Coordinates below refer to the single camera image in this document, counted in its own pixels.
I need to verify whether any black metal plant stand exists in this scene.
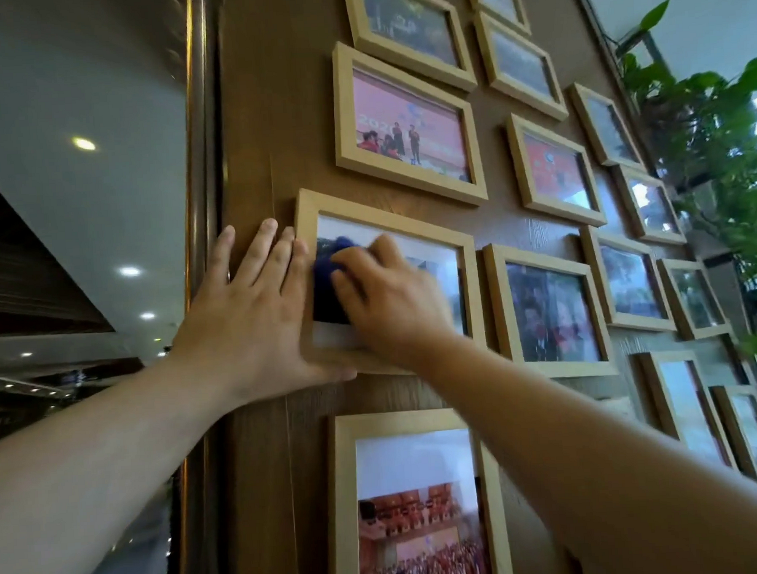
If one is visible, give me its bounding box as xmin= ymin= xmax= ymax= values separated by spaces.
xmin=613 ymin=27 xmax=671 ymax=72

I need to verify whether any pale wooden photo frame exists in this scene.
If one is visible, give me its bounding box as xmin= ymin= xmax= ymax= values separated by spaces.
xmin=292 ymin=179 xmax=489 ymax=383

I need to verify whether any green leafy plant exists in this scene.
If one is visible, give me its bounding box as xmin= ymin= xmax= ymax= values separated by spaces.
xmin=613 ymin=0 xmax=757 ymax=455

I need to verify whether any cluster of wooden picture frames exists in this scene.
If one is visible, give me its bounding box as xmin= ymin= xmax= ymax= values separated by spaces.
xmin=299 ymin=0 xmax=757 ymax=574

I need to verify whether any person's left forearm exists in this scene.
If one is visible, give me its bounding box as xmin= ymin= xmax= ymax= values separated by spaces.
xmin=0 ymin=348 xmax=244 ymax=574

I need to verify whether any golden metal corner trim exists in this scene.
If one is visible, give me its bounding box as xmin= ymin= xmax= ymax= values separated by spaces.
xmin=147 ymin=0 xmax=247 ymax=574

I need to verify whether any blue cleaning cloth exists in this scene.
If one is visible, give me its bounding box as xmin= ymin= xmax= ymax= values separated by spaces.
xmin=309 ymin=235 xmax=360 ymax=327

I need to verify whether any person's right hand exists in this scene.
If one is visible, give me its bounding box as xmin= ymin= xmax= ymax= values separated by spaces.
xmin=328 ymin=229 xmax=461 ymax=378

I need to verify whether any person's right forearm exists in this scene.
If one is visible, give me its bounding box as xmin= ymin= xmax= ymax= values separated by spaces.
xmin=411 ymin=315 xmax=757 ymax=574

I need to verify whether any person's left hand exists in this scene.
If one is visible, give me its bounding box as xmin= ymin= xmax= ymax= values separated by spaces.
xmin=165 ymin=214 xmax=360 ymax=410

